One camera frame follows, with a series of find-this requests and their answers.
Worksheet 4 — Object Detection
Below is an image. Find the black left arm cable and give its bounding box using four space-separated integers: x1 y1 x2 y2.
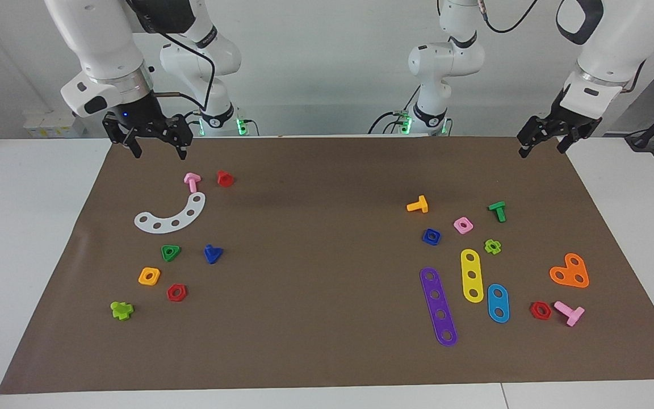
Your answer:
477 0 540 34

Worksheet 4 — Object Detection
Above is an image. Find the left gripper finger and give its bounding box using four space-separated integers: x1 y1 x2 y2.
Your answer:
557 128 586 154
518 118 544 158

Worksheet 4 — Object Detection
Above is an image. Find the yellow three-hole plate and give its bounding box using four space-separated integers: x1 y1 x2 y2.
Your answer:
460 249 484 303

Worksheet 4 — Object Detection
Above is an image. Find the purple four-hole plate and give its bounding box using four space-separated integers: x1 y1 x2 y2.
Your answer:
420 267 458 347

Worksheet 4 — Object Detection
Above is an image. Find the white wall socket box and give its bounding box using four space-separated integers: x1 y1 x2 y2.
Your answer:
23 110 86 139

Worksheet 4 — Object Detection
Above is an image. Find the orange heart-shaped plate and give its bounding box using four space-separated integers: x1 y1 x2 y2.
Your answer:
549 253 590 289

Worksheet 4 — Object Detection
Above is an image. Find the brown table mat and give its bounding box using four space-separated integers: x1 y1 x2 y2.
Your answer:
0 135 654 395

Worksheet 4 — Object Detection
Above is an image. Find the blue two-hole plate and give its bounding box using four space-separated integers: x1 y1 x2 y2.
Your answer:
487 283 510 324

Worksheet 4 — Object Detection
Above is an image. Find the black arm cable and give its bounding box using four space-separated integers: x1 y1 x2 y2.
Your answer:
477 0 540 34
125 0 217 114

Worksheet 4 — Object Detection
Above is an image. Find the white curved hole plate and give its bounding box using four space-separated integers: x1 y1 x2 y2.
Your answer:
134 192 207 234

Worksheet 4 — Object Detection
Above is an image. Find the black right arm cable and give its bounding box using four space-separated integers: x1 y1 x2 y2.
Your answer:
125 0 217 114

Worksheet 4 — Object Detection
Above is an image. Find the black base cable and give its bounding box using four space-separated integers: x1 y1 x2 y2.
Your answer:
368 85 421 135
182 108 259 137

